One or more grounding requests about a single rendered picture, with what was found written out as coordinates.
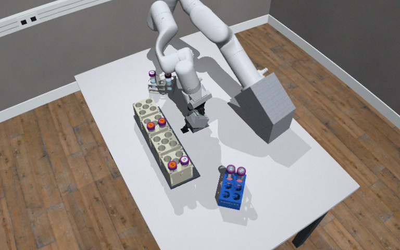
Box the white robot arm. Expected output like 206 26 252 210
147 0 268 108

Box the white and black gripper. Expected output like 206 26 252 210
182 83 206 115

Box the blue tube rack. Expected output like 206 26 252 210
218 171 246 210

